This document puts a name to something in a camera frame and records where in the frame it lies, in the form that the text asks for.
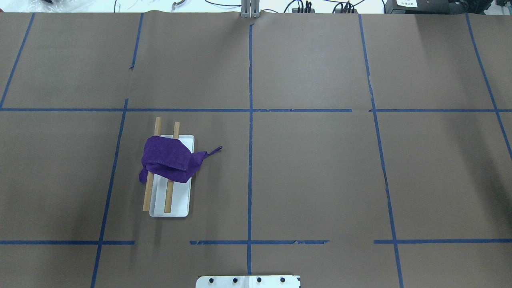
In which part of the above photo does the purple towel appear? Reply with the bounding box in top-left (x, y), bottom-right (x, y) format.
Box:
top-left (138, 136), bottom-right (222, 184)

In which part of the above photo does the wooden rack lower bar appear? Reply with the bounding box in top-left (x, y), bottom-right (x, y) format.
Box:
top-left (164, 122), bottom-right (180, 213)

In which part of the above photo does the wooden rack bar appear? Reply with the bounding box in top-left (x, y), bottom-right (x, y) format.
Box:
top-left (142, 117), bottom-right (162, 212)
top-left (164, 122), bottom-right (180, 213)

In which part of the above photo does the white rack base tray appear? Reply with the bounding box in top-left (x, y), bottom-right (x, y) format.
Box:
top-left (149, 135), bottom-right (194, 217)

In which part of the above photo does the wooden rack upper bar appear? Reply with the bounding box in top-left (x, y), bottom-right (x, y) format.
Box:
top-left (142, 117), bottom-right (162, 212)

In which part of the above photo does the black box on desk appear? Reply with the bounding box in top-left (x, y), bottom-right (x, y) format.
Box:
top-left (385, 0), bottom-right (492, 15)

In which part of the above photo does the aluminium frame post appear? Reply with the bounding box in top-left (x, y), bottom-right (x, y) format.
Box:
top-left (241, 0), bottom-right (261, 19)

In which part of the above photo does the white pedestal column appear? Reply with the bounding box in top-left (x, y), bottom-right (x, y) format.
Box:
top-left (195, 275), bottom-right (301, 288)

